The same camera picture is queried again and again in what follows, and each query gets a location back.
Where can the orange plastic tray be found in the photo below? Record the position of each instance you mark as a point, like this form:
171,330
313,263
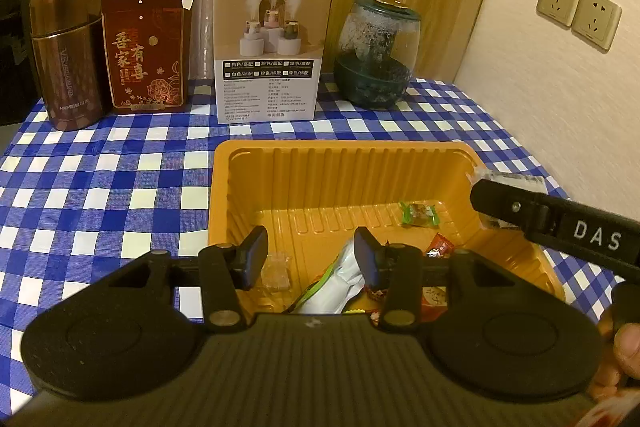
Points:
325,182

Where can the green candy packet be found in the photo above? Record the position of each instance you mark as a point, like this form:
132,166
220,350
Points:
421,213

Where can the black monitor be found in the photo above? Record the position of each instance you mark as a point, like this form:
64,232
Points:
25,7

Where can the beige wall socket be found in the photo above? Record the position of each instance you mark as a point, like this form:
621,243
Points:
596,21
559,1

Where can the blue checkered tablecloth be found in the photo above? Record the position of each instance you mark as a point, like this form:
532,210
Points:
100,192

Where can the small round pastry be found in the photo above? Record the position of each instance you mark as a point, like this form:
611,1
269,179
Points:
276,272

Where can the person's right hand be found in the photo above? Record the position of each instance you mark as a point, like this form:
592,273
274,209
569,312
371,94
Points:
627,352

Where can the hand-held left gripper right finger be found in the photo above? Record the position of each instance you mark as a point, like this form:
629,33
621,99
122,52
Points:
365,257

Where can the brown metal thermos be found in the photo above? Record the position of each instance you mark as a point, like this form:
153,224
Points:
67,57

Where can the dark green glass jar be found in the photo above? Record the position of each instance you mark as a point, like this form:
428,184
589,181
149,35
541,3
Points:
377,52

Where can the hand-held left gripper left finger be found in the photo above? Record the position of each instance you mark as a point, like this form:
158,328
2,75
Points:
255,253

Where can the white humidifier carton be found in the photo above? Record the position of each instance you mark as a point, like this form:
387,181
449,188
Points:
272,52

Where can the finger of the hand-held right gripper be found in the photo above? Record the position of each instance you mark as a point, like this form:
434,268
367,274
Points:
510,204

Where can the clear snack bar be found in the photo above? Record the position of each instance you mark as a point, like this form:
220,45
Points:
520,181

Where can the red gold-print gift box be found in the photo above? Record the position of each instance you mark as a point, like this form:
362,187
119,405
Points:
145,54

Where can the white green snack pouch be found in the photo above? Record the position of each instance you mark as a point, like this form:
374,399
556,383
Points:
335,284

